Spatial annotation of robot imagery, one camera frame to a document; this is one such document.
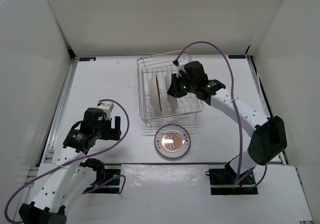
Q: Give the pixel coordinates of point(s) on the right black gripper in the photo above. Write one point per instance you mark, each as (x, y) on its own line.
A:
(174, 90)

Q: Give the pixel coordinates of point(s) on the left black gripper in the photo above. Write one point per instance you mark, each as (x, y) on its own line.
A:
(113, 134)

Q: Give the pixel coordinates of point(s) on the flower pattern plate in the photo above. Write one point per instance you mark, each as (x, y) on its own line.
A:
(168, 81)

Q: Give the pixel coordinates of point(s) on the orange sunburst plate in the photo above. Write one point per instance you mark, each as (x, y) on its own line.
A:
(172, 141)

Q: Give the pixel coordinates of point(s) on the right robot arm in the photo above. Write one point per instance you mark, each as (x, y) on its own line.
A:
(268, 138)

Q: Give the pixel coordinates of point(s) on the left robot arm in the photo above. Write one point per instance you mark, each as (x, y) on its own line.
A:
(75, 171)

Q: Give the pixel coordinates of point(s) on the left white plate in rack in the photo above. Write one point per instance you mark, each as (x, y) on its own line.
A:
(154, 93)

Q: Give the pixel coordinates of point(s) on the right corner label sticker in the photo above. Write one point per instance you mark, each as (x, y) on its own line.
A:
(237, 56)

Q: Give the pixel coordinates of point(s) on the corner label sticker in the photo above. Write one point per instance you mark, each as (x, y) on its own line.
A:
(87, 59)
(237, 56)

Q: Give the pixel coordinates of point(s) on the left corner label sticker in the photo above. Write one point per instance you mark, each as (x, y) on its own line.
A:
(87, 59)

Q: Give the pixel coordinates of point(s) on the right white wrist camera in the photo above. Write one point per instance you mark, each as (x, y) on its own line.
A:
(180, 66)

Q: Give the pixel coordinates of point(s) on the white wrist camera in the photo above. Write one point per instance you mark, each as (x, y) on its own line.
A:
(107, 108)
(180, 66)

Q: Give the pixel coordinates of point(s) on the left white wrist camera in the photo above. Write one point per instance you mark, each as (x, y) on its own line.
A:
(107, 108)

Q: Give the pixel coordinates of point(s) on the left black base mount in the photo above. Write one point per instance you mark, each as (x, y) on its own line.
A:
(113, 187)

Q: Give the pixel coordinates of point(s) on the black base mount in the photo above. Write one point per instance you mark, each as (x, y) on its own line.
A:
(222, 183)
(113, 187)

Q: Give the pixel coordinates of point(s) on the aluminium table edge rail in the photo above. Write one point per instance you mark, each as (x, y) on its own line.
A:
(51, 141)

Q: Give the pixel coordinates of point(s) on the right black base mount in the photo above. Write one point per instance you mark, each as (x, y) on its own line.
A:
(222, 183)

